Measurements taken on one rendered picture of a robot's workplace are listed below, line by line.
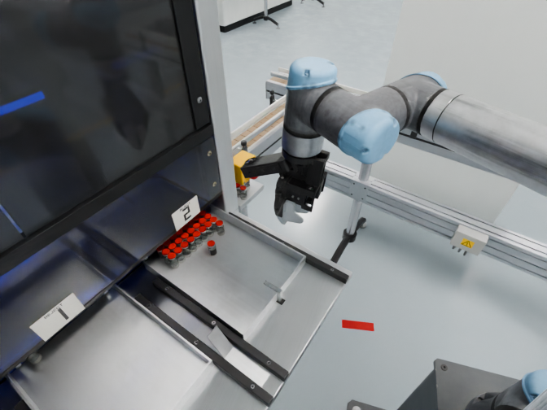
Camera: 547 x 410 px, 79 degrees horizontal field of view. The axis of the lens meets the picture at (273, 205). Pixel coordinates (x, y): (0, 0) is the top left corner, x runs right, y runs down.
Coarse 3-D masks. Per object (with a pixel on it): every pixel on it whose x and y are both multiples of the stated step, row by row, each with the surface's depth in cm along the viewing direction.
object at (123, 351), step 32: (96, 320) 79; (128, 320) 79; (160, 320) 75; (64, 352) 73; (96, 352) 73; (128, 352) 73; (160, 352) 73; (192, 352) 73; (32, 384) 69; (64, 384) 69; (96, 384) 69; (128, 384) 69; (160, 384) 69; (192, 384) 66
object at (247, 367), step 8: (216, 328) 72; (208, 336) 70; (216, 336) 72; (224, 336) 73; (216, 344) 71; (224, 344) 73; (224, 352) 73; (232, 352) 73; (240, 352) 73; (232, 360) 72; (240, 360) 72; (248, 360) 72; (240, 368) 71; (248, 368) 71; (256, 368) 71; (248, 376) 70; (256, 376) 70; (264, 376) 70
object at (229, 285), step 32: (224, 224) 100; (192, 256) 92; (224, 256) 92; (256, 256) 92; (288, 256) 92; (192, 288) 85; (224, 288) 85; (256, 288) 85; (224, 320) 75; (256, 320) 76
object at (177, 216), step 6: (192, 198) 84; (186, 204) 83; (192, 204) 85; (198, 204) 87; (180, 210) 82; (186, 210) 84; (192, 210) 86; (198, 210) 88; (174, 216) 81; (180, 216) 83; (186, 216) 85; (192, 216) 87; (174, 222) 82; (180, 222) 84; (186, 222) 86; (180, 228) 85
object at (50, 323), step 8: (72, 296) 65; (64, 304) 64; (72, 304) 66; (80, 304) 68; (48, 312) 62; (56, 312) 64; (72, 312) 67; (40, 320) 61; (48, 320) 63; (56, 320) 64; (64, 320) 66; (32, 328) 61; (40, 328) 62; (48, 328) 64; (56, 328) 65; (40, 336) 63; (48, 336) 64
